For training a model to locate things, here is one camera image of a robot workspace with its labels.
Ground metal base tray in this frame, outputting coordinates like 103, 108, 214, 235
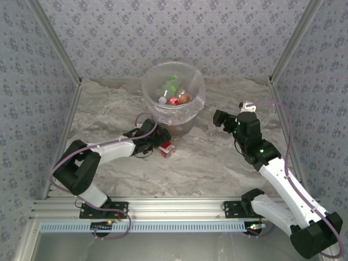
13, 219, 340, 261

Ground clear plastic bag liner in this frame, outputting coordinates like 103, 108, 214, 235
141, 61, 207, 123

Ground aluminium frame post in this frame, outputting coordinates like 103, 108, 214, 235
26, 0, 83, 85
270, 0, 325, 82

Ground small circuit board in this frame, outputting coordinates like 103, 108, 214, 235
90, 220, 114, 231
245, 222, 266, 232

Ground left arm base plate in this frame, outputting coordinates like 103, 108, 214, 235
79, 200, 129, 220

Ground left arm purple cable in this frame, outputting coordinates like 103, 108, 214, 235
48, 111, 159, 212

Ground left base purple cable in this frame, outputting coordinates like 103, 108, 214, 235
81, 208, 133, 240

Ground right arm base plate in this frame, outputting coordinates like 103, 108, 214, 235
223, 200, 274, 219

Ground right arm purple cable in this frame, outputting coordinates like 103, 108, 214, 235
250, 100, 344, 258

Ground orange red label bottle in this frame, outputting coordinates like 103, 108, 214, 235
157, 140, 177, 159

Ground clear plastic bin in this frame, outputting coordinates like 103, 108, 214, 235
141, 61, 206, 139

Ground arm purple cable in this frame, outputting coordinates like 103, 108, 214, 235
48, 111, 159, 212
250, 100, 344, 258

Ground aluminium mounting rail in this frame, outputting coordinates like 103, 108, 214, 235
29, 196, 285, 220

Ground green label plastic bottle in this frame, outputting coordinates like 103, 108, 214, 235
157, 76, 183, 105

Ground blue slotted cable duct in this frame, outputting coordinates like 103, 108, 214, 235
40, 220, 263, 234

